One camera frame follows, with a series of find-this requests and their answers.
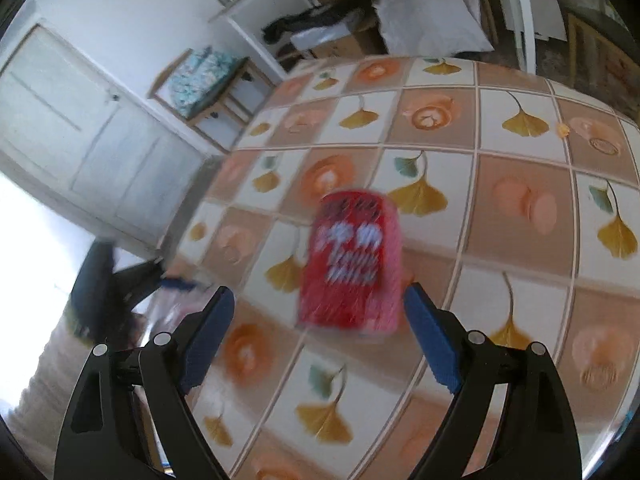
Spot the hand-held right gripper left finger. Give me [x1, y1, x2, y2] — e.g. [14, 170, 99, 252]
[54, 286, 236, 480]

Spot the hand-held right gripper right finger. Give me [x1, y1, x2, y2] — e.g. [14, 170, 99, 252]
[402, 282, 583, 480]

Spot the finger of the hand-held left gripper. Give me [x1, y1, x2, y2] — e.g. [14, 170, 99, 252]
[160, 276, 201, 293]

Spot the red printed snack packet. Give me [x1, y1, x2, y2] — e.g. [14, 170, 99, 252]
[297, 189, 405, 336]

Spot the white door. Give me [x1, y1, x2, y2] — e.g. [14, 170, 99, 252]
[0, 17, 216, 251]

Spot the patterned tablecloth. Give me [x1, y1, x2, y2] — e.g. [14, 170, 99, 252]
[170, 55, 640, 480]

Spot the floral cushion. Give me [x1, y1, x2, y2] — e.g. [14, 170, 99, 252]
[167, 46, 241, 117]

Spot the white side table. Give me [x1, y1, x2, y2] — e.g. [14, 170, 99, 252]
[210, 0, 538, 91]

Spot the cardboard box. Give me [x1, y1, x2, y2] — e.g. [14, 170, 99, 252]
[310, 10, 386, 61]

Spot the black cloth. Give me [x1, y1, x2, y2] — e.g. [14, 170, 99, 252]
[262, 2, 366, 43]

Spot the white bag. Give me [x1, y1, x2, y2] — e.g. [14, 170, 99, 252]
[372, 0, 496, 56]

